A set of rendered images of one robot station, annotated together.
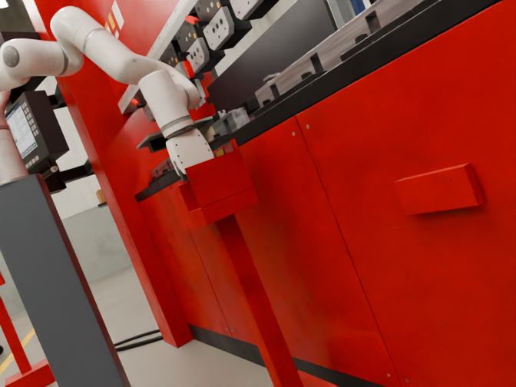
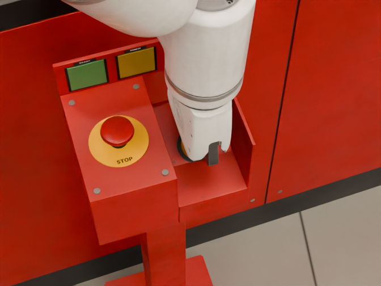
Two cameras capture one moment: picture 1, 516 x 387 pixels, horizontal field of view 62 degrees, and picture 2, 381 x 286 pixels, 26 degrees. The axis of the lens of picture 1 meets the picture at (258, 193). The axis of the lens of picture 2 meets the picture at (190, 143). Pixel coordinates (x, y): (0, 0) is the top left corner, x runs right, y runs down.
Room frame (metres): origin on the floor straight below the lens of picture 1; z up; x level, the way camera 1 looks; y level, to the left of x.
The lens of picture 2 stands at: (1.03, 0.64, 1.62)
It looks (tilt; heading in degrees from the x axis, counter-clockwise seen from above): 59 degrees down; 281
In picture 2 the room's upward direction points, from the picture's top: straight up
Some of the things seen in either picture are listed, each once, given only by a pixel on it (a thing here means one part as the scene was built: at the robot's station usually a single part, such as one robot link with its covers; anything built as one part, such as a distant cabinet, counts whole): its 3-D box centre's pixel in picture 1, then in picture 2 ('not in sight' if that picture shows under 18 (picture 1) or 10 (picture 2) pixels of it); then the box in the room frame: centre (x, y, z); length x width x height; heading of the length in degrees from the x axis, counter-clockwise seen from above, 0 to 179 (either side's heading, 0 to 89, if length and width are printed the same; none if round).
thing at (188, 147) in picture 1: (189, 150); (202, 99); (1.12, 0.12, 0.85); 0.10 x 0.07 x 0.11; 118
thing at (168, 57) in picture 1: (181, 67); not in sight; (1.74, 0.10, 1.24); 0.15 x 0.09 x 0.17; 30
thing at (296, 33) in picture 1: (266, 87); not in sight; (2.18, -0.24, 1.12); 1.13 x 0.02 x 0.44; 30
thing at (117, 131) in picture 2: not in sight; (117, 135); (1.21, 0.15, 0.79); 0.04 x 0.04 x 0.04
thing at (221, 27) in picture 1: (222, 16); not in sight; (1.40, -0.10, 1.24); 0.15 x 0.09 x 0.17; 30
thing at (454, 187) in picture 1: (435, 191); not in sight; (0.76, -0.30, 0.58); 0.15 x 0.02 x 0.07; 30
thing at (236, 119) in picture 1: (219, 136); not in sight; (1.68, 0.06, 0.92); 0.39 x 0.06 x 0.10; 30
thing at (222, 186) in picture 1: (207, 186); (155, 137); (1.17, 0.12, 0.75); 0.20 x 0.16 x 0.18; 28
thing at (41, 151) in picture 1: (31, 135); not in sight; (2.50, 1.09, 1.42); 0.45 x 0.12 x 0.36; 49
